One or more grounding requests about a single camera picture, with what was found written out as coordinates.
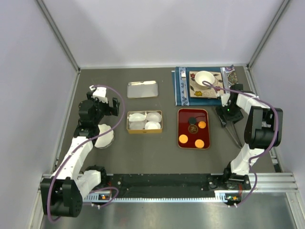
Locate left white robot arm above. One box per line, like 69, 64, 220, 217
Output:
41, 96, 120, 221

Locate metal tongs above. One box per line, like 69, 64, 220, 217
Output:
225, 122, 243, 148

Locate orange cookie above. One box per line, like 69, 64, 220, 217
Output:
198, 121, 206, 129
194, 139, 204, 148
179, 135, 188, 144

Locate red lacquer tray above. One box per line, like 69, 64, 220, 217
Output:
177, 108, 211, 150

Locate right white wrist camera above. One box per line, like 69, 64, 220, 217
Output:
219, 93, 230, 107

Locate white bowl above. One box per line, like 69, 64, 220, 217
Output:
194, 71, 215, 86

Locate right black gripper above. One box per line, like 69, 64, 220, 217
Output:
215, 102, 243, 127

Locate purple cable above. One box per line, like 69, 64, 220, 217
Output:
202, 81, 279, 207
47, 83, 126, 222

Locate silver fork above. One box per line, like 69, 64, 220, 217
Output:
181, 71, 187, 98

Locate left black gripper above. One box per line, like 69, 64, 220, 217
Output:
87, 92, 119, 125

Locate white paper cup back-left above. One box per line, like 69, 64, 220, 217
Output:
129, 113, 146, 122

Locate white paper cup front-right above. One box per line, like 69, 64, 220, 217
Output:
144, 121, 161, 130

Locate white paper cup front-left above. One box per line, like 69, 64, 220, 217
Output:
129, 121, 145, 130

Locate white scalloped dish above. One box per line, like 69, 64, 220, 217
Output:
95, 124, 114, 149

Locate patterned colourful cloth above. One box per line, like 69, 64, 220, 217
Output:
220, 65, 238, 89

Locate blue cloth napkin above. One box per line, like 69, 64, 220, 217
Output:
172, 67, 222, 106

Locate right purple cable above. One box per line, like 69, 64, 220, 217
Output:
202, 81, 279, 207

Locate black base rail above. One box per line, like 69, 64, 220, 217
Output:
104, 174, 225, 198

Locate right aluminium frame post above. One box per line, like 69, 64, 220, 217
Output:
246, 0, 293, 69

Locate white paper cup back-right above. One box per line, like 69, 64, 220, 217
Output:
146, 112, 162, 123

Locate aluminium frame post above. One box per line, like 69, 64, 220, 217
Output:
246, 0, 293, 69
35, 0, 81, 72

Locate gold cookie tin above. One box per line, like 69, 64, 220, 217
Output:
127, 110, 163, 134

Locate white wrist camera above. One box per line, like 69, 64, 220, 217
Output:
219, 93, 230, 107
89, 85, 108, 103

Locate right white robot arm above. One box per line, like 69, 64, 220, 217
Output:
217, 89, 283, 189

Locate silver tin lid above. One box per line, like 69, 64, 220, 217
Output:
127, 81, 159, 98

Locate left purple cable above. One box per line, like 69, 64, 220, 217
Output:
47, 83, 126, 222

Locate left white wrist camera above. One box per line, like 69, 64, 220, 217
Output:
89, 85, 108, 103

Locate floral square plate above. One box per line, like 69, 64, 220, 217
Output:
189, 71, 224, 98

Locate black cookie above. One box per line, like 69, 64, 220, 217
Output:
188, 117, 197, 125

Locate left aluminium frame post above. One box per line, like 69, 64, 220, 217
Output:
35, 0, 81, 72

